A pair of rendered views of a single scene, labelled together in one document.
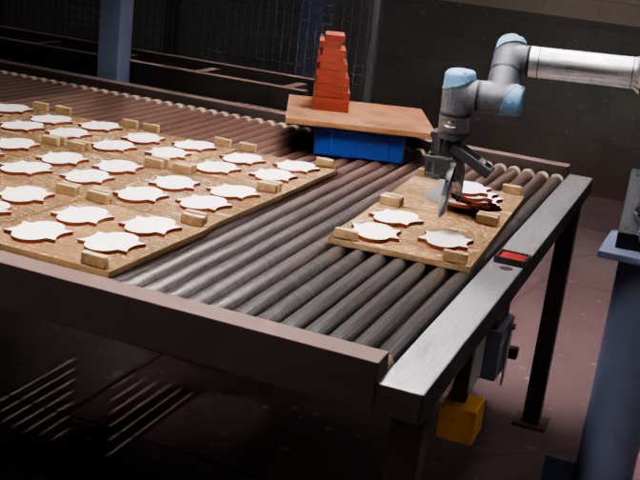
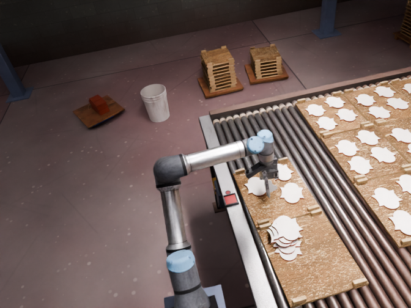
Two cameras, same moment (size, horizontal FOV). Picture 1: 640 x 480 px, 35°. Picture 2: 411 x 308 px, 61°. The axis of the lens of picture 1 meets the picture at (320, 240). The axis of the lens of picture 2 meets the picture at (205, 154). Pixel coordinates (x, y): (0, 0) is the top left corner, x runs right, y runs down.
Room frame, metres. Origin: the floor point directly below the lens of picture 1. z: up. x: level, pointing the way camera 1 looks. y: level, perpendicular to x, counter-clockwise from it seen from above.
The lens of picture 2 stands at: (3.47, -1.08, 2.38)
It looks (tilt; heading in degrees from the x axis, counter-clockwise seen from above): 41 degrees down; 156
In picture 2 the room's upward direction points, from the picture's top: 10 degrees counter-clockwise
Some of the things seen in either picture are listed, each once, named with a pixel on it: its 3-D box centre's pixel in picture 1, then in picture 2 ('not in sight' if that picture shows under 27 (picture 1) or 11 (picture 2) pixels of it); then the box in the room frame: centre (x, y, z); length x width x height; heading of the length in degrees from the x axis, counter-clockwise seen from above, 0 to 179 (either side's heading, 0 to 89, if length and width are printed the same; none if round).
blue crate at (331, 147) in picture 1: (357, 135); not in sight; (3.46, -0.09, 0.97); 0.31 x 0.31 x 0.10; 2
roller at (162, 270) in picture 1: (303, 203); (354, 200); (2.74, 0.06, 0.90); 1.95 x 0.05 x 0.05; 160
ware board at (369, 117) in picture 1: (357, 115); not in sight; (3.52, -0.08, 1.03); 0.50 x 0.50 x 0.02; 2
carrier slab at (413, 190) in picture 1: (454, 201); (307, 254); (2.85, -0.38, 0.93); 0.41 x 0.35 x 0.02; 162
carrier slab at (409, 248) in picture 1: (419, 234); (273, 190); (2.45, -0.25, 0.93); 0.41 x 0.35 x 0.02; 162
